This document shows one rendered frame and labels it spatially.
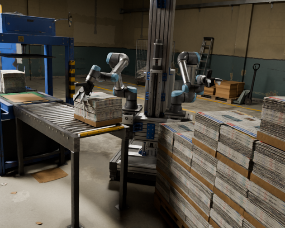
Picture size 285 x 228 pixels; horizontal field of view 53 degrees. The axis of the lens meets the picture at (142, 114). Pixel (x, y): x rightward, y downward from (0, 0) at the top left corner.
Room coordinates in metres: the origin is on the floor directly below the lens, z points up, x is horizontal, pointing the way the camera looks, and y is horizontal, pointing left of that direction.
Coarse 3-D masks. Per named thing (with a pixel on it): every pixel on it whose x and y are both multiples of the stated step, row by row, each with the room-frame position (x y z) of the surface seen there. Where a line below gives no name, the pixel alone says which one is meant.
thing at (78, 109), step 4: (92, 92) 2.71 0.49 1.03; (96, 92) 2.72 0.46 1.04; (100, 92) 2.73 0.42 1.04; (76, 100) 2.54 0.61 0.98; (76, 104) 2.55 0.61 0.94; (80, 104) 2.50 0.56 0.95; (76, 108) 2.56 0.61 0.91; (80, 108) 2.50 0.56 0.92; (76, 112) 2.56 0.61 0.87; (80, 112) 2.51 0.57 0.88
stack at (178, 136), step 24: (168, 144) 2.29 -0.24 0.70; (192, 144) 1.95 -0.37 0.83; (168, 168) 2.26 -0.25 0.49; (192, 168) 1.92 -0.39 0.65; (216, 168) 1.68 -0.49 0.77; (168, 192) 2.24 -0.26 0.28; (192, 192) 1.89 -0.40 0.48; (240, 192) 1.47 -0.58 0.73; (192, 216) 1.86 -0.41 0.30; (216, 216) 1.61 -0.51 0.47; (240, 216) 1.43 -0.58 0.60
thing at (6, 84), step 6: (6, 72) 3.73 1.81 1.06; (12, 72) 3.77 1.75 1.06; (18, 72) 3.80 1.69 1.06; (6, 78) 3.67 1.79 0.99; (12, 78) 3.72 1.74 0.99; (18, 78) 3.78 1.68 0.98; (24, 78) 3.83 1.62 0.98; (6, 84) 3.67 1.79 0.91; (12, 84) 3.72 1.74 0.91; (18, 84) 3.77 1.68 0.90; (24, 84) 3.83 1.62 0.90; (0, 90) 3.75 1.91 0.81; (6, 90) 3.67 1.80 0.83; (12, 90) 3.72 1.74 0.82; (18, 90) 3.77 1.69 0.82; (24, 90) 3.83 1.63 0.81
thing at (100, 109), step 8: (104, 96) 2.55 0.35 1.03; (112, 96) 2.56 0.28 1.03; (88, 104) 2.40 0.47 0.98; (96, 104) 2.32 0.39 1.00; (104, 104) 2.38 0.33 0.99; (112, 104) 2.44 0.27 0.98; (120, 104) 2.49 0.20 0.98; (88, 112) 2.41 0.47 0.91; (96, 112) 2.32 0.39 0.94; (104, 112) 2.37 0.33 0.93; (112, 112) 2.43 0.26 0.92; (120, 112) 2.49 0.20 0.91; (96, 120) 2.31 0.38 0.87; (104, 120) 2.38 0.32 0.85
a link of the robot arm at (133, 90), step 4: (128, 88) 3.05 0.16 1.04; (132, 88) 3.05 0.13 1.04; (136, 88) 3.11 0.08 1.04; (124, 92) 3.06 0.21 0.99; (128, 92) 3.05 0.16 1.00; (132, 92) 3.04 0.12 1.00; (136, 92) 3.07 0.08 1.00; (124, 96) 3.07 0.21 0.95; (128, 96) 3.05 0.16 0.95; (132, 96) 3.04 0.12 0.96; (136, 96) 3.07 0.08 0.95
